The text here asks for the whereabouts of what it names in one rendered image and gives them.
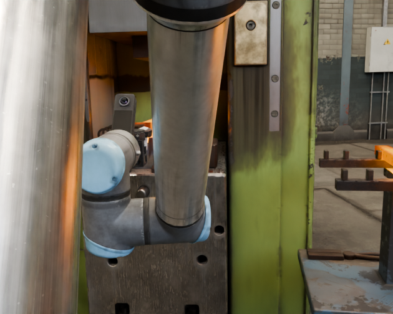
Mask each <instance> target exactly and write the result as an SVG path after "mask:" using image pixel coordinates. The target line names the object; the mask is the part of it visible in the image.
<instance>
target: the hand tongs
mask: <svg viewBox="0 0 393 314"><path fill-rule="evenodd" d="M307 255H308V259H316V260H344V259H347V260H354V259H355V258H357V259H366V260H378V261H379V256H380V252H358V253H355V252H353V251H349V250H346V251H344V252H341V250H339V249H307Z"/></svg>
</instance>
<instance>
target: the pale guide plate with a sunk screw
mask: <svg viewBox="0 0 393 314"><path fill-rule="evenodd" d="M267 17H268V1H246V4H245V5H244V6H243V7H242V9H240V10H239V11H238V12H237V13H236V14H234V28H235V65H266V64H267Z"/></svg>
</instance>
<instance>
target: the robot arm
mask: <svg viewBox="0 0 393 314"><path fill-rule="evenodd" d="M133 1H134V2H135V4H136V5H137V6H138V7H139V8H140V9H142V10H143V11H145V12H146V13H147V37H148V61H149V73H150V97H151V109H152V129H151V128H148V127H145V126H144V127H141V128H139V129H134V128H135V114H136V106H137V100H136V98H135V95H134V94H122V93H118V94H116V96H115V102H114V113H113V120H112V131H109V132H107V133H105V134H103V135H102V136H100V137H98V138H94V139H92V140H89V141H88V142H86V143H85V144H84V111H85V76H86V57H87V22H88V3H89V0H0V314H77V307H78V289H79V254H80V219H81V200H82V214H83V223H84V230H83V235H84V237H85V246H86V248H87V250H88V251H89V252H90V253H91V254H93V255H95V256H98V257H102V258H108V259H113V258H117V257H124V256H126V255H129V254H130V253H131V252H132V251H133V250H134V246H145V245H155V244H176V243H187V242H189V243H191V244H194V243H196V242H203V241H205V240H207V238H208V236H209V234H210V227H211V209H210V202H209V199H208V198H207V196H206V195H205V191H206V183H207V178H208V169H209V164H210V155H211V147H212V142H213V133H214V128H215V119H216V111H217V106H218V97H219V92H220V83H221V75H222V70H223V61H224V56H225V47H226V38H227V33H228V24H229V20H230V17H231V16H233V15H234V14H236V13H237V12H238V11H239V10H240V9H242V7H243V6H244V5H245V4H246V1H247V0H133ZM152 133H153V157H154V169H155V193H156V197H144V198H135V199H131V196H130V173H131V172H132V171H131V169H132V168H135V167H144V166H145V165H146V164H147V162H148V161H147V138H148V137H151V136H152ZM144 157H145V162H144ZM135 165H137V166H135Z"/></svg>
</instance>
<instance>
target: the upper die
mask: <svg viewBox="0 0 393 314"><path fill-rule="evenodd" d="M88 13H89V32H90V33H91V34H94V35H97V36H100V37H104V38H106V39H110V40H113V41H116V42H119V43H121V44H125V45H132V36H147V13H146V12H145V11H143V10H142V9H140V8H139V7H138V6H137V5H136V4H135V2H134V1H133V0H89V3H88Z"/></svg>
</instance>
